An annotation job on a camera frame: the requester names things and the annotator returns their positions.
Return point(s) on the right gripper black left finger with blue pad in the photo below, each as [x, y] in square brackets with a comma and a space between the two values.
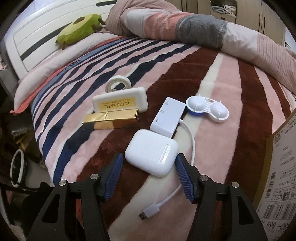
[72, 210]

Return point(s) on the white contact lens case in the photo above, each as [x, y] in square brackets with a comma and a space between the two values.
[199, 105]

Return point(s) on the folded clothes pile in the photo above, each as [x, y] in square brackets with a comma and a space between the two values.
[225, 9]

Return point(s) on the pink pillow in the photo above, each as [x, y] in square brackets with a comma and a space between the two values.
[32, 83]

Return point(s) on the white bed headboard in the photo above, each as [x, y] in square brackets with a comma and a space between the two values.
[34, 38]

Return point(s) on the pink grey striped duvet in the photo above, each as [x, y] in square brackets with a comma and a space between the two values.
[161, 20]

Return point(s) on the striped fleece blanket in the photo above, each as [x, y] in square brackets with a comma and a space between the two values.
[226, 152]

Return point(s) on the beige wooden wardrobe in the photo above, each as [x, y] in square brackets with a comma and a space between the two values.
[253, 14]

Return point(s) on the green avocado plush pillow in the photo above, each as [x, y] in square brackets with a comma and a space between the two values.
[80, 29]

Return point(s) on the brown cardboard box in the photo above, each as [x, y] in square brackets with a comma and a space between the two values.
[275, 197]

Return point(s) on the white earbuds case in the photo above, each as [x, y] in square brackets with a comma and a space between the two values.
[152, 152]

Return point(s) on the gold lipstick box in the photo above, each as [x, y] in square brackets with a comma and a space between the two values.
[112, 119]

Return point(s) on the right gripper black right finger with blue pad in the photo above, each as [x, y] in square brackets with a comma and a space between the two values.
[218, 205]

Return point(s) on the white case yellow label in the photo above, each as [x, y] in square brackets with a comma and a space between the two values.
[133, 98]

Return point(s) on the white usb hub adapter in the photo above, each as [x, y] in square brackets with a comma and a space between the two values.
[165, 123]

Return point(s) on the white tape roll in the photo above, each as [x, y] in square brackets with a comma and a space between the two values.
[116, 83]

